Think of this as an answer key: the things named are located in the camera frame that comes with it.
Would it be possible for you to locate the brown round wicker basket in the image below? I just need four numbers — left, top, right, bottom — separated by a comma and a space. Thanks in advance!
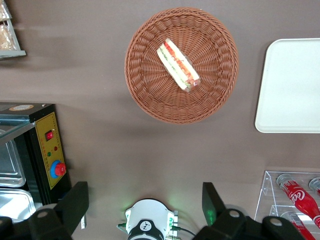
124, 6, 240, 125

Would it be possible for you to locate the black cable at arm base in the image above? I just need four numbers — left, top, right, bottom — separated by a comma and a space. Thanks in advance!
171, 225, 197, 238

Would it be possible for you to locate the tray of packaged snacks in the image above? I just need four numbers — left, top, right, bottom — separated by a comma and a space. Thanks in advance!
0, 0, 27, 60

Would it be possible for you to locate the steel warmer pan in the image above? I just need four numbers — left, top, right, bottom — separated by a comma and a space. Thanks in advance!
0, 187, 36, 223
0, 139, 27, 189

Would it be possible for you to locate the beige plastic tray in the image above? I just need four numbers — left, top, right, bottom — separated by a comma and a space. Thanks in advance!
254, 37, 320, 134

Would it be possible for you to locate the red cola bottle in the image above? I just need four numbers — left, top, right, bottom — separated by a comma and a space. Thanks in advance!
276, 173, 320, 230
279, 211, 317, 240
308, 176, 320, 198

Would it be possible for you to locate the black food warmer appliance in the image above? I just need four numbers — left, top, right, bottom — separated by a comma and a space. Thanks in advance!
0, 101, 73, 225

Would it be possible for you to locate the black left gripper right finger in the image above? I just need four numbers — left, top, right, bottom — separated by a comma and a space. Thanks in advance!
192, 181, 308, 240

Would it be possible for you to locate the clear bag of crackers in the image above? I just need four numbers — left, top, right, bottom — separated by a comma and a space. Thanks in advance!
0, 0, 12, 23
0, 23, 17, 51

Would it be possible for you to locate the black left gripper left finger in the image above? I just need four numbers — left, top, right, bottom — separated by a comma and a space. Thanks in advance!
0, 181, 90, 240

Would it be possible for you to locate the triangle sandwich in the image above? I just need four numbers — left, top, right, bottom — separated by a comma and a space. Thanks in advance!
156, 37, 202, 94

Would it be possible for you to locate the clear acrylic bottle rack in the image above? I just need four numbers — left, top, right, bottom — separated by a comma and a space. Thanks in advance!
254, 170, 320, 240

